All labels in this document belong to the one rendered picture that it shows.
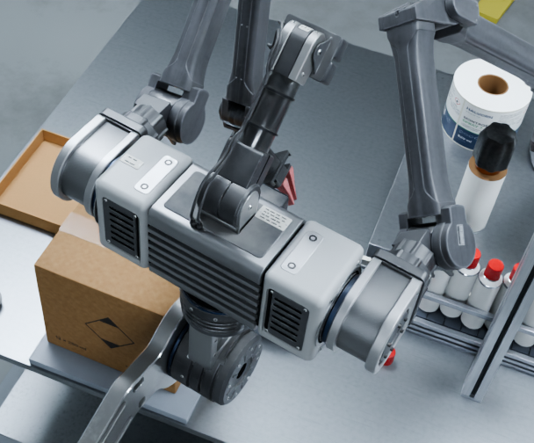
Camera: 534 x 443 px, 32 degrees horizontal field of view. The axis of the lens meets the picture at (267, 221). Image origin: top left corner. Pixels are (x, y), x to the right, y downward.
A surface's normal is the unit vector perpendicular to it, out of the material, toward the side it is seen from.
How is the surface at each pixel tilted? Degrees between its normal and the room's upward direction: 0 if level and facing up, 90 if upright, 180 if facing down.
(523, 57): 50
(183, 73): 44
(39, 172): 0
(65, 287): 90
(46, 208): 0
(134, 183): 0
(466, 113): 90
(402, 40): 64
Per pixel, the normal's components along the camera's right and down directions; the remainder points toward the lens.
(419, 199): -0.73, 0.06
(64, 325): -0.38, 0.69
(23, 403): 0.08, -0.64
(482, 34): 0.68, -0.05
